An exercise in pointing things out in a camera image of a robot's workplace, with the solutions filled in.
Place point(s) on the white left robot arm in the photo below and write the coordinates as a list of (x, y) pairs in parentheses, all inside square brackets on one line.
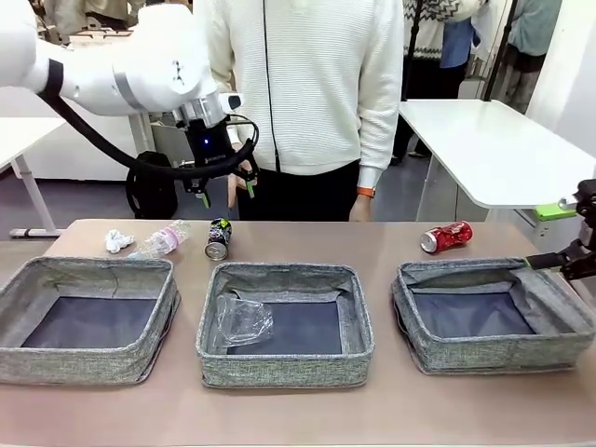
[(153, 60)]

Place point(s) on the cardboard boxes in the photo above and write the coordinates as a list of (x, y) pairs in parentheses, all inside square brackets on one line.
[(93, 23)]

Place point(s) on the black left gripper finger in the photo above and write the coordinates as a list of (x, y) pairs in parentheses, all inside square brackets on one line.
[(200, 191), (250, 184)]

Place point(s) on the grey fabric basket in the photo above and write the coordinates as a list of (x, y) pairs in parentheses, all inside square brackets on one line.
[(279, 368), (70, 358), (489, 351)]

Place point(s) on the person in grey jacket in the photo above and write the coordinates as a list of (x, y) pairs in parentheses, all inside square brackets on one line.
[(531, 46)]

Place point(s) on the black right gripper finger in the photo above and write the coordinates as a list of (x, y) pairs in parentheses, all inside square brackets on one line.
[(549, 261), (556, 210)]

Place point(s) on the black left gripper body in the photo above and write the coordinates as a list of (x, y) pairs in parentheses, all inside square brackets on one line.
[(212, 149)]

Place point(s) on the crumpled white paper ball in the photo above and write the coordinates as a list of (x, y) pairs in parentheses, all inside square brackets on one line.
[(118, 241)]

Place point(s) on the person in patterned sweater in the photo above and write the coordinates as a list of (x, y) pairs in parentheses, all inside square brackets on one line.
[(428, 28)]

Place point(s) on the crushed clear bottle pink label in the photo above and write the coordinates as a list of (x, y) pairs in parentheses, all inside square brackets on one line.
[(163, 239)]

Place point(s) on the person's left forearm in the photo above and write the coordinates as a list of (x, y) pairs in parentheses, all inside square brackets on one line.
[(379, 139)]

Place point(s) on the black backpack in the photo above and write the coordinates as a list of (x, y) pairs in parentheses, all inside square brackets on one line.
[(153, 195)]

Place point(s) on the person's white sweater torso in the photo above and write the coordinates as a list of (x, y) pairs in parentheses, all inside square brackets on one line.
[(316, 93)]

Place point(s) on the white desk with grey panel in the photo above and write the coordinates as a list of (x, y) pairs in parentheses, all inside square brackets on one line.
[(489, 149)]

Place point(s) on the person's black trousers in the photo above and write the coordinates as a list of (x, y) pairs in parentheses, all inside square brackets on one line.
[(302, 195)]

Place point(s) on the dark printed drink can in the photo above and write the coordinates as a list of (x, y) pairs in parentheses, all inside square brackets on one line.
[(218, 237)]

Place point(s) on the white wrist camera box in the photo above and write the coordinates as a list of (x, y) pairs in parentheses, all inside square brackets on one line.
[(232, 100)]

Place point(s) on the person's right hand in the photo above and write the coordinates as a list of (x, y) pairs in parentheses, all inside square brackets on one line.
[(234, 188)]

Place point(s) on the black tripod pole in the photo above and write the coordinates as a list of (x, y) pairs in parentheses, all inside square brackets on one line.
[(500, 46), (413, 46)]

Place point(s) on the orange wristwatch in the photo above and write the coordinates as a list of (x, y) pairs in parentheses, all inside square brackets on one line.
[(367, 192)]

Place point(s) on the crushed red soda can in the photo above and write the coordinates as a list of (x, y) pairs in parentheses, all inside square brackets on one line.
[(447, 236)]

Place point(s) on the person's left hand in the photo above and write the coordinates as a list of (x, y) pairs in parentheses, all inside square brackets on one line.
[(361, 209)]

